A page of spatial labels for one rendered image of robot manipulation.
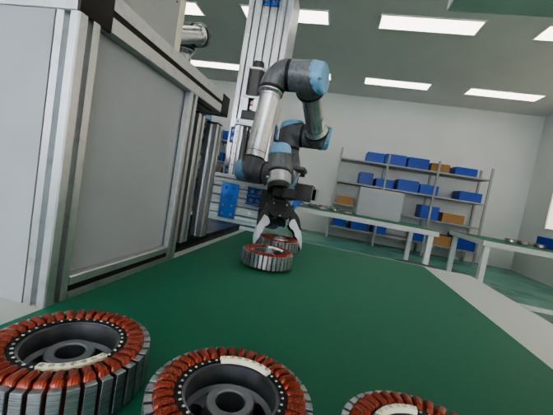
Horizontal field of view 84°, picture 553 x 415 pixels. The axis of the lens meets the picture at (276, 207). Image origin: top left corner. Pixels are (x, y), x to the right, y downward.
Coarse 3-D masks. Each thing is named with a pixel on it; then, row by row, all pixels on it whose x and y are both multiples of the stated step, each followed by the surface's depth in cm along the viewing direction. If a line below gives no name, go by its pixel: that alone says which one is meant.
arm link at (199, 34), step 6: (198, 24) 147; (204, 24) 152; (186, 30) 136; (192, 30) 139; (198, 30) 144; (204, 30) 147; (210, 30) 152; (186, 36) 136; (192, 36) 140; (198, 36) 144; (204, 36) 148; (210, 36) 152; (186, 42) 139; (192, 42) 143; (198, 42) 147; (204, 42) 150; (210, 42) 155
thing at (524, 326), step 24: (216, 240) 85; (456, 288) 77; (480, 288) 82; (0, 312) 32; (24, 312) 33; (504, 312) 64; (528, 312) 67; (528, 336) 52; (552, 336) 54; (552, 360) 44
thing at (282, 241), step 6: (264, 234) 86; (270, 234) 88; (258, 240) 84; (264, 240) 81; (270, 240) 80; (276, 240) 80; (282, 240) 81; (288, 240) 82; (294, 240) 84; (282, 246) 80; (288, 246) 81; (294, 246) 82; (294, 252) 82
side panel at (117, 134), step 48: (96, 48) 34; (48, 96) 33; (96, 96) 37; (144, 96) 46; (192, 96) 57; (48, 144) 33; (96, 144) 39; (144, 144) 48; (48, 192) 34; (96, 192) 40; (144, 192) 50; (48, 240) 33; (96, 240) 42; (144, 240) 52; (48, 288) 34
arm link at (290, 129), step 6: (288, 120) 151; (294, 120) 151; (300, 120) 152; (282, 126) 153; (288, 126) 151; (294, 126) 151; (300, 126) 151; (282, 132) 153; (288, 132) 151; (294, 132) 150; (300, 132) 150; (282, 138) 153; (288, 138) 151; (294, 138) 151; (300, 138) 150; (294, 144) 152; (300, 144) 152
